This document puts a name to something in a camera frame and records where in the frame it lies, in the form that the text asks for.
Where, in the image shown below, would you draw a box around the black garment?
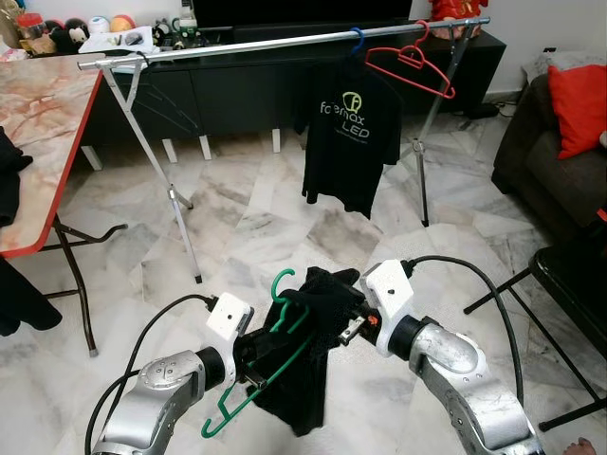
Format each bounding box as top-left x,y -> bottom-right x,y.
0,126 -> 27,227
0,254 -> 64,338

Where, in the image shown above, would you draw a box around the marble pattern folding table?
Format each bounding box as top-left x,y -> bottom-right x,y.
0,52 -> 129,358

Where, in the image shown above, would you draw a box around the black printed polo shirt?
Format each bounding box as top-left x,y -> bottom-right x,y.
294,52 -> 404,219
248,266 -> 369,438

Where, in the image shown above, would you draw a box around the green plastic clothes hanger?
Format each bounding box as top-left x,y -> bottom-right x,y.
200,267 -> 319,439

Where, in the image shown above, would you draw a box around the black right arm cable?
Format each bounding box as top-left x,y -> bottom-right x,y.
403,254 -> 525,418

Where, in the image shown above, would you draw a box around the blue clothes hanger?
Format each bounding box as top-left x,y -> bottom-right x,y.
347,26 -> 367,60

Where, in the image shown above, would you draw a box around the red ornament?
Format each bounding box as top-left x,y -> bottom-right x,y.
430,0 -> 482,27

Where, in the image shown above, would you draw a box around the person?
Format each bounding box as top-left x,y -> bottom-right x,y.
562,436 -> 600,455

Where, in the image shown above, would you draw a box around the black metal chair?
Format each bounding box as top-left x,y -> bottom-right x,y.
463,245 -> 607,433

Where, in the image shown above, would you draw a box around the black thin clothes hanger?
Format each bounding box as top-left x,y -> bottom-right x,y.
121,55 -> 204,137

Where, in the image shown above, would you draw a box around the red cushion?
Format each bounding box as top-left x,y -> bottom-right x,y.
547,64 -> 607,160

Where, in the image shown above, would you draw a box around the black plush toy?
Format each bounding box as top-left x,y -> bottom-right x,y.
46,27 -> 84,54

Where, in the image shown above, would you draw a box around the dark brown sofa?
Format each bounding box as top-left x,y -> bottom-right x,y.
491,71 -> 607,249

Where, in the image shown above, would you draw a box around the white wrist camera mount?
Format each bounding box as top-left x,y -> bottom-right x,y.
363,259 -> 420,358
206,293 -> 256,341

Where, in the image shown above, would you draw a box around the white tray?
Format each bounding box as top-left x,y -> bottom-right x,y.
79,27 -> 158,54

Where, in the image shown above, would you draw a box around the black tv cabinet white legs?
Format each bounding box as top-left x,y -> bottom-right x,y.
81,24 -> 508,164

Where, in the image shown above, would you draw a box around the orange ball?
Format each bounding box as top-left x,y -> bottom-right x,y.
109,13 -> 137,35

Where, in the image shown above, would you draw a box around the red plastic clothes hanger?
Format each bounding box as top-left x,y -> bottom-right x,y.
364,21 -> 457,100

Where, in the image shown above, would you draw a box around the red lid jar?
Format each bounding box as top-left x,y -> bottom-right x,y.
13,11 -> 58,56

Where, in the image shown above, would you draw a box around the black television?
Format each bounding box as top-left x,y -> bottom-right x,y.
193,0 -> 414,28

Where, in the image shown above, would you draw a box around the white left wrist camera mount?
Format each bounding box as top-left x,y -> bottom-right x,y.
206,293 -> 256,341

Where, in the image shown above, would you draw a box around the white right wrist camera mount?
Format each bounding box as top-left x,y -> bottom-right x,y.
363,259 -> 420,358

